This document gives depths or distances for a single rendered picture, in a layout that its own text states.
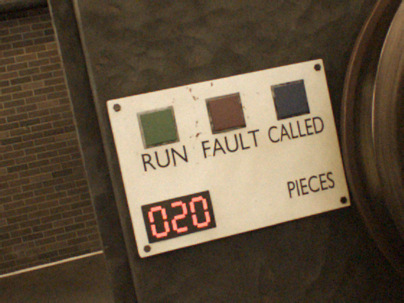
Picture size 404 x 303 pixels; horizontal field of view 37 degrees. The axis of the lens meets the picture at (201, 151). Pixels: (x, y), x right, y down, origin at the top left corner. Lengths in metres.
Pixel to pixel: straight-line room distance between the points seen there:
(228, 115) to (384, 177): 0.19
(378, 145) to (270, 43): 0.20
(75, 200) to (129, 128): 6.00
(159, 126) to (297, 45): 0.20
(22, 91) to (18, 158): 0.71
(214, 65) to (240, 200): 0.16
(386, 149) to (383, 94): 0.05
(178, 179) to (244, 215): 0.09
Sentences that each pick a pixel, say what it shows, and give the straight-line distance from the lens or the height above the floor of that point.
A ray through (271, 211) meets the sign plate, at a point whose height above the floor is 1.08.
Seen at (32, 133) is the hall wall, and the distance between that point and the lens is 6.66.
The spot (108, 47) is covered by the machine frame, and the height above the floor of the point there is 1.30.
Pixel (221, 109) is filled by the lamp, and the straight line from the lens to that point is 0.69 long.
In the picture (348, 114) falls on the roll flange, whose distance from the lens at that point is 0.67.
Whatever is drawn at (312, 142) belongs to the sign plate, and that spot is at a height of 1.14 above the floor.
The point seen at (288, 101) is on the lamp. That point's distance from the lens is 0.72.
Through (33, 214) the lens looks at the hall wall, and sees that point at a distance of 6.70.
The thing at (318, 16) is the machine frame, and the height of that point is 1.29.
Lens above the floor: 1.20
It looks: 3 degrees down
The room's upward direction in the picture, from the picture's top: 12 degrees counter-clockwise
